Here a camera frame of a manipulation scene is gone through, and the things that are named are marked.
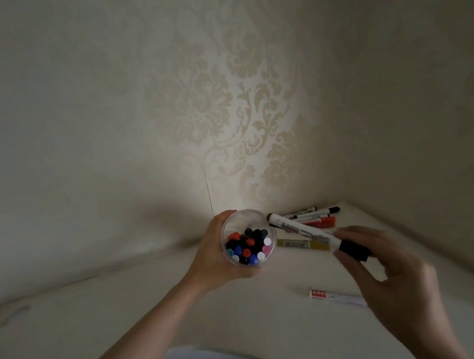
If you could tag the person's left hand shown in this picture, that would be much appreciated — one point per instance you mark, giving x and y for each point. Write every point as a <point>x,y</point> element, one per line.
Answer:
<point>207,264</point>

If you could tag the person's right hand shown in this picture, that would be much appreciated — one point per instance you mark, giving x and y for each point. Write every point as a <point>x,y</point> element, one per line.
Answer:
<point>398,290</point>

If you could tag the bundle of assorted markers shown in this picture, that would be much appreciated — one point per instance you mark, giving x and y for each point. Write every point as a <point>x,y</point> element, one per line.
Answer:
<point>248,246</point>

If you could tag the clear plastic jar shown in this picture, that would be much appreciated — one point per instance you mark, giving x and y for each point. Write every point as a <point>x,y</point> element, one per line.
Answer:
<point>242,218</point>

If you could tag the red label white marker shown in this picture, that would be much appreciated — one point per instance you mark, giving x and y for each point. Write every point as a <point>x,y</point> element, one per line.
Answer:
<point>335,298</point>

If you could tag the gold marker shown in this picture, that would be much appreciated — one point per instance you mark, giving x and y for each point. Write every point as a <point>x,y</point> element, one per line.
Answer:
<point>299,244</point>

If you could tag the row of assorted markers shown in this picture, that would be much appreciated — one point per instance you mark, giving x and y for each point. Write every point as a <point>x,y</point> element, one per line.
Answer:
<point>322,222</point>

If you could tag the black cap labelled white marker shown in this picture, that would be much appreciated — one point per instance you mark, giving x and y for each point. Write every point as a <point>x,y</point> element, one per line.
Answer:
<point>306,231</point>

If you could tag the white table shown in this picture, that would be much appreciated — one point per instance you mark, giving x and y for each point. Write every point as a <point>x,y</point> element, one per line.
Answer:
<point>260,310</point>

